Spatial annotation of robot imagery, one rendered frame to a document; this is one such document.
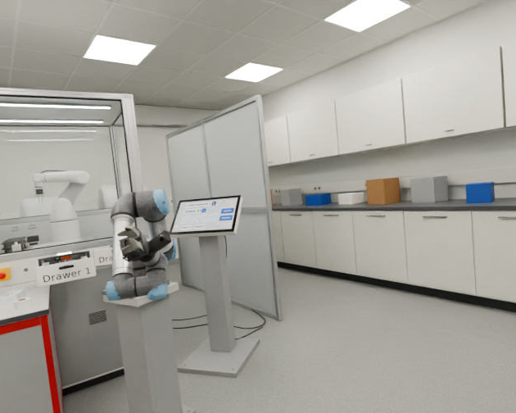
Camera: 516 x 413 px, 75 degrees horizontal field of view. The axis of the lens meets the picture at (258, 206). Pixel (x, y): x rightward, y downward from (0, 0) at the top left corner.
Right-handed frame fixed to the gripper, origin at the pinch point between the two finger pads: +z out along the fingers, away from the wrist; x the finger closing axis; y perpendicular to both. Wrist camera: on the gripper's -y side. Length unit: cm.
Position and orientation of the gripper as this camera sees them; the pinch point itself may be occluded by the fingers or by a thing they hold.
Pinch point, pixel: (130, 233)
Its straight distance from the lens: 118.0
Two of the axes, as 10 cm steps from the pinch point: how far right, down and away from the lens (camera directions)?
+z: -0.6, -4.0, -9.1
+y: -9.4, 3.4, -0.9
